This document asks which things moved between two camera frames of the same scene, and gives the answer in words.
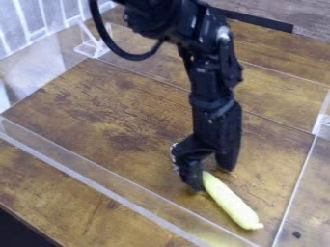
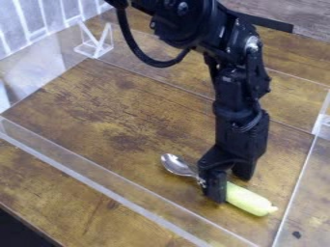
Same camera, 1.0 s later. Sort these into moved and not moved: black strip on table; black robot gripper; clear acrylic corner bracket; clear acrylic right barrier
Moved: black robot gripper
Not moved: clear acrylic right barrier; black strip on table; clear acrylic corner bracket
